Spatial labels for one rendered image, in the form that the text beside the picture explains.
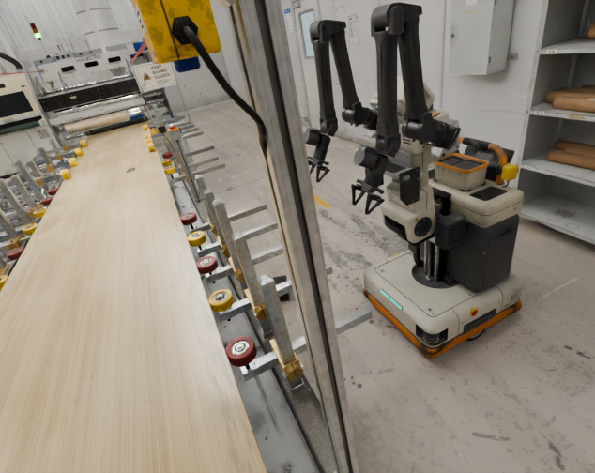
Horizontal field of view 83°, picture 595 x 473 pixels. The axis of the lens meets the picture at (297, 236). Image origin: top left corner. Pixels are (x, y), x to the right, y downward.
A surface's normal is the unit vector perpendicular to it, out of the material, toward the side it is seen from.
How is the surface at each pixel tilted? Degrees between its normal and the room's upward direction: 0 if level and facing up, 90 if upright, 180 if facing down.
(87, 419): 0
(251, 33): 90
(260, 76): 90
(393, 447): 0
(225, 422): 0
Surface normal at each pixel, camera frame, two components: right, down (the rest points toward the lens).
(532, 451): -0.18, -0.84
